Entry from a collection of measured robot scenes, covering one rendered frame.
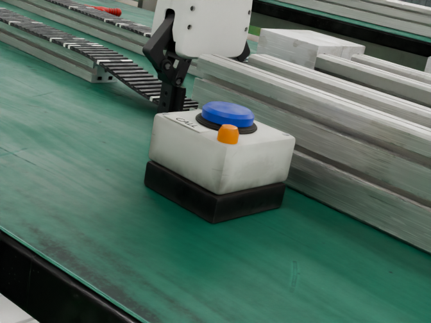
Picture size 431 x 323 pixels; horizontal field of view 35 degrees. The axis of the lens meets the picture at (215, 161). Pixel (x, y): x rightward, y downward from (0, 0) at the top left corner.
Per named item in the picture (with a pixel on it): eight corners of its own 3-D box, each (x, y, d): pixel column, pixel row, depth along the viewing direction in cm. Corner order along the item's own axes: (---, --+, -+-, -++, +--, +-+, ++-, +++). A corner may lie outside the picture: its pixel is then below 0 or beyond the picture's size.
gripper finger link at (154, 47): (195, -6, 69) (202, 44, 72) (136, 22, 65) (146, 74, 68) (203, -4, 68) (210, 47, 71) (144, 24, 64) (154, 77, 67)
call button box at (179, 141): (142, 184, 54) (153, 107, 52) (226, 170, 61) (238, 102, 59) (212, 225, 49) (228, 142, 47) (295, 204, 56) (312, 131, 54)
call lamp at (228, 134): (212, 138, 48) (215, 122, 48) (226, 136, 49) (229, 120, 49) (227, 145, 47) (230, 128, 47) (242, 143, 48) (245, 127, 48)
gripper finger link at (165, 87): (170, 54, 71) (161, 115, 73) (147, 54, 69) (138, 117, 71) (192, 61, 69) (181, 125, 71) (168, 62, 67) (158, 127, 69)
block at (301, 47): (233, 103, 85) (247, 27, 82) (294, 99, 94) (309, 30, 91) (288, 125, 79) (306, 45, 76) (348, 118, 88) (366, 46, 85)
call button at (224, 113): (188, 125, 52) (192, 100, 52) (224, 122, 55) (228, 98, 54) (225, 142, 50) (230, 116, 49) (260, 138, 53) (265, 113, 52)
